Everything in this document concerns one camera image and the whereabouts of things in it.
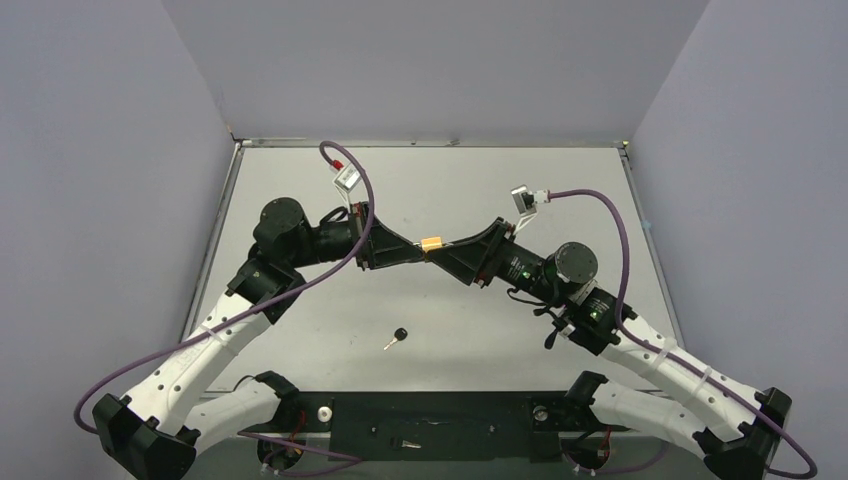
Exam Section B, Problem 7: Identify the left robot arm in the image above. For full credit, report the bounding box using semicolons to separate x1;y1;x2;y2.
93;197;424;479

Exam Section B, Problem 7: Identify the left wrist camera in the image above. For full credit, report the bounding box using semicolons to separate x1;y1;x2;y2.
330;160;362;205

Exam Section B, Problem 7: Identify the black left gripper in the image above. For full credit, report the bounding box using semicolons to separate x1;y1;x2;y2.
288;202;425;270

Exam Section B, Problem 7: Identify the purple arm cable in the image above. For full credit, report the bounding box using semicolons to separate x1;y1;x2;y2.
72;140;377;435
548;189;818;480

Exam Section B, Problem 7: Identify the aluminium table edge rail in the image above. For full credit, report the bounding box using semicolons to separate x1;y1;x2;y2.
234;137;630;149

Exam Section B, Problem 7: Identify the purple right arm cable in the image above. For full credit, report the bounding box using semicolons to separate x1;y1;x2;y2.
548;189;818;480

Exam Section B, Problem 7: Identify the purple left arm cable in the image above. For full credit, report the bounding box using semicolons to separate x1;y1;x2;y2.
72;140;377;435

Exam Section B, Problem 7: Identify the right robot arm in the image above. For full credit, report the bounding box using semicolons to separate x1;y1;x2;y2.
420;220;791;479

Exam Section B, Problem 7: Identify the black-headed key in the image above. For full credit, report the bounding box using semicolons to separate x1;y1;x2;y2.
383;327;408;351

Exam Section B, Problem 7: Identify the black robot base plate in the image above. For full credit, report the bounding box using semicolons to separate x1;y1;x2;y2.
253;391;606;462

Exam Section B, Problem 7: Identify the key on base plate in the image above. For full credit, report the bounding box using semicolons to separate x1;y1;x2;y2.
389;437;422;450

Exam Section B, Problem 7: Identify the small brass padlock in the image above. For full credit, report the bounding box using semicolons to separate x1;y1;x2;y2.
415;236;444;253

